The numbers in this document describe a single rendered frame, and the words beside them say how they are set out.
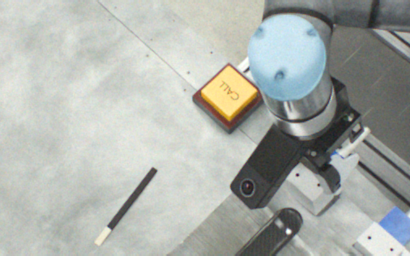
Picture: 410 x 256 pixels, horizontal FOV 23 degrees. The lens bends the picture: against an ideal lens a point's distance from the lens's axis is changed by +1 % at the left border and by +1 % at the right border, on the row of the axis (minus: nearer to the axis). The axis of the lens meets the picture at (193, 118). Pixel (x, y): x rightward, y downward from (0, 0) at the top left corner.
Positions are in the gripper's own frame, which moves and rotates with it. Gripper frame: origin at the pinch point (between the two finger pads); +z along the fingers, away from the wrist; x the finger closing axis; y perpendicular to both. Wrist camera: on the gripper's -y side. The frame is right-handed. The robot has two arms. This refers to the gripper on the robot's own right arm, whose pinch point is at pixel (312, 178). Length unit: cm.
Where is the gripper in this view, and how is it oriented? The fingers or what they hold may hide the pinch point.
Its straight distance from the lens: 129.1
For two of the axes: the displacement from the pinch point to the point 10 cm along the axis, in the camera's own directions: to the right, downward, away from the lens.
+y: 6.9, -7.1, 1.3
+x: -6.9, -5.9, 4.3
